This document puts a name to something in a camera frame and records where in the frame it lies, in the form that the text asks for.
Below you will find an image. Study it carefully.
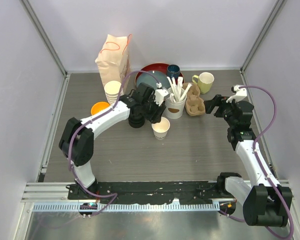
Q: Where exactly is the white straw holder tin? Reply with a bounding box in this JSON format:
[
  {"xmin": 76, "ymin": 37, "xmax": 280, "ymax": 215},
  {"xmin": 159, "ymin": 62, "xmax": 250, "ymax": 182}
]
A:
[{"xmin": 164, "ymin": 97, "xmax": 186, "ymax": 120}]

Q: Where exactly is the brown cardboard cup carrier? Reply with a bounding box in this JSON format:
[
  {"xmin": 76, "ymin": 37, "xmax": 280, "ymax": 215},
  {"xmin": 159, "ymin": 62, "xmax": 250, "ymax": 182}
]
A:
[{"xmin": 185, "ymin": 83, "xmax": 206, "ymax": 117}]

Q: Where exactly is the dark blue ceramic cup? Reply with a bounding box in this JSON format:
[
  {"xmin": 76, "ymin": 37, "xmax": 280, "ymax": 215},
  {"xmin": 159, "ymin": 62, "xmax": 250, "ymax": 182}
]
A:
[{"xmin": 166, "ymin": 64, "xmax": 180, "ymax": 79}]

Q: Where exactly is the aluminium frame rail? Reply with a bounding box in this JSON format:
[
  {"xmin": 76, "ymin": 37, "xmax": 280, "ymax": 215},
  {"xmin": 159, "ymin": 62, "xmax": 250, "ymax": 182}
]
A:
[{"xmin": 21, "ymin": 179, "xmax": 296, "ymax": 213}]

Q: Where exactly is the blue ceramic plate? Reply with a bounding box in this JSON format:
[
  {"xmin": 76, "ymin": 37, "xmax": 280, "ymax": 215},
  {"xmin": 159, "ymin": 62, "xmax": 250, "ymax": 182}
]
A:
[{"xmin": 136, "ymin": 70, "xmax": 170, "ymax": 90}]

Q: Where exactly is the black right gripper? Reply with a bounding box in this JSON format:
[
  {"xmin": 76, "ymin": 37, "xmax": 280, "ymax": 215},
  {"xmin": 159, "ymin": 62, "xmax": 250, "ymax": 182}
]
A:
[{"xmin": 204, "ymin": 94, "xmax": 241, "ymax": 128}]

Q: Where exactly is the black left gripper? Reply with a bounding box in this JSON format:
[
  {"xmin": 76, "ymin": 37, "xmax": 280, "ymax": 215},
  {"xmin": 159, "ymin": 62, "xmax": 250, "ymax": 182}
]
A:
[{"xmin": 140, "ymin": 94, "xmax": 166, "ymax": 124}]

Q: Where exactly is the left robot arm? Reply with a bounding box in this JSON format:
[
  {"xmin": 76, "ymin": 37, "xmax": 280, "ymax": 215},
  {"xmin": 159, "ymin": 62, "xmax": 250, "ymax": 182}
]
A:
[{"xmin": 59, "ymin": 83, "xmax": 170, "ymax": 200}]

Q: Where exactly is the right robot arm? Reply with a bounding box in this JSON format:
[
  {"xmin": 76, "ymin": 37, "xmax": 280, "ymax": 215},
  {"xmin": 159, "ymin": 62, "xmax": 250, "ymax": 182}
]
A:
[{"xmin": 204, "ymin": 94, "xmax": 293, "ymax": 227}]

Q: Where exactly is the white paper cup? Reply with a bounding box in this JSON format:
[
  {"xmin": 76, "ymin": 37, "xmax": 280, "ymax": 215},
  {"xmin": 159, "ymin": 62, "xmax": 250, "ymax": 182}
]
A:
[{"xmin": 151, "ymin": 117, "xmax": 171, "ymax": 140}]

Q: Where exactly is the brown paper takeout bag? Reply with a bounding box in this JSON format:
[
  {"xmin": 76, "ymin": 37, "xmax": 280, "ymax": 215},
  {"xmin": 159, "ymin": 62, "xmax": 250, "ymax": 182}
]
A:
[{"xmin": 95, "ymin": 34, "xmax": 132, "ymax": 86}]

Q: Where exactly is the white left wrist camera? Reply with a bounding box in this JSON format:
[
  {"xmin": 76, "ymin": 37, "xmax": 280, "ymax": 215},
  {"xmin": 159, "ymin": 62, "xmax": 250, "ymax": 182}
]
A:
[{"xmin": 154, "ymin": 82, "xmax": 170, "ymax": 106}]

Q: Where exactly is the light green ceramic mug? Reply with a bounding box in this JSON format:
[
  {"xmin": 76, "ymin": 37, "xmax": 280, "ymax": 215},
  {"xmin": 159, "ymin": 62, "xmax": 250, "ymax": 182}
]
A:
[{"xmin": 191, "ymin": 72, "xmax": 215, "ymax": 94}]

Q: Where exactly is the orange plastic bowl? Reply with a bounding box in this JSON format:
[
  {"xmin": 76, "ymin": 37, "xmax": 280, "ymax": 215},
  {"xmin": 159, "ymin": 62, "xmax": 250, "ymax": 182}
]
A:
[{"xmin": 90, "ymin": 101, "xmax": 110, "ymax": 116}]

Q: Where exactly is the stack of white paper cups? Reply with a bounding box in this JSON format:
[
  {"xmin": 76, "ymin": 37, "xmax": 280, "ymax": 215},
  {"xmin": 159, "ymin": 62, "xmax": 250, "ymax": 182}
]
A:
[{"xmin": 104, "ymin": 80, "xmax": 124, "ymax": 105}]

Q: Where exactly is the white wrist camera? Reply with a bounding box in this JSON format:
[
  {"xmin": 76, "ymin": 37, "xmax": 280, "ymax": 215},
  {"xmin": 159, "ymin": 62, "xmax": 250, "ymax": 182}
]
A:
[
  {"xmin": 154, "ymin": 82, "xmax": 170, "ymax": 106},
  {"xmin": 226, "ymin": 85, "xmax": 248, "ymax": 103}
]

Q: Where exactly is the red round tray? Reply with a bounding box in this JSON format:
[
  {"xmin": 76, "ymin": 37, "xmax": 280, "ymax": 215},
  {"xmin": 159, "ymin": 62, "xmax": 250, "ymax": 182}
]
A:
[{"xmin": 135, "ymin": 63, "xmax": 185, "ymax": 93}]

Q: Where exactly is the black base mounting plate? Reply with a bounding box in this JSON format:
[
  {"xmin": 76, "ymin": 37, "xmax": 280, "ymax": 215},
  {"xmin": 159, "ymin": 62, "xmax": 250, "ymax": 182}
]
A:
[{"xmin": 67, "ymin": 180, "xmax": 247, "ymax": 205}]

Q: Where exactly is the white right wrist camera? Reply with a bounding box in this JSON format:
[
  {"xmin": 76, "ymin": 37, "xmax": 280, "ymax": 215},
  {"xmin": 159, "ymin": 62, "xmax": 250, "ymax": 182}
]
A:
[{"xmin": 226, "ymin": 85, "xmax": 248, "ymax": 103}]

